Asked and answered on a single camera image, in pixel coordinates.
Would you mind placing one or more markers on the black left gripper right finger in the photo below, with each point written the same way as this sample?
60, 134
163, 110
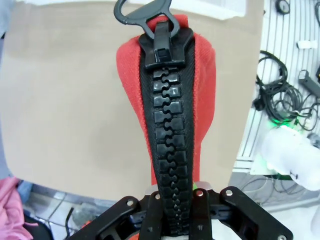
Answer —
202, 215

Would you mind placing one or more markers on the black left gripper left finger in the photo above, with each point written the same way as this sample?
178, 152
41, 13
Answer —
150, 220

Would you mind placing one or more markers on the red pouch with black zipper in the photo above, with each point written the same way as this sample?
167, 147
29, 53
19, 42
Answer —
207, 87

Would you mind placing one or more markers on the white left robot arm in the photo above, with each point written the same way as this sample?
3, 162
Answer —
295, 160

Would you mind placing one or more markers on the blue cloth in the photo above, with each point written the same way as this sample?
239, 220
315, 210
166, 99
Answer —
25, 190

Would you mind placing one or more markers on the pink cloth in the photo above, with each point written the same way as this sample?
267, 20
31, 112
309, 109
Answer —
12, 212

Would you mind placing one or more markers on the black power adapter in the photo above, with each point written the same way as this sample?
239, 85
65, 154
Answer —
310, 83

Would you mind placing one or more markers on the small white box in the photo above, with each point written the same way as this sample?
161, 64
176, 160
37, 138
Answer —
306, 44

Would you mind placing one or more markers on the round black tape roll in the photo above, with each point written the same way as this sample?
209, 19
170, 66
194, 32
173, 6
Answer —
283, 5

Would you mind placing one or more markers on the grey slotted base plate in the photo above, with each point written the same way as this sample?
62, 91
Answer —
280, 32

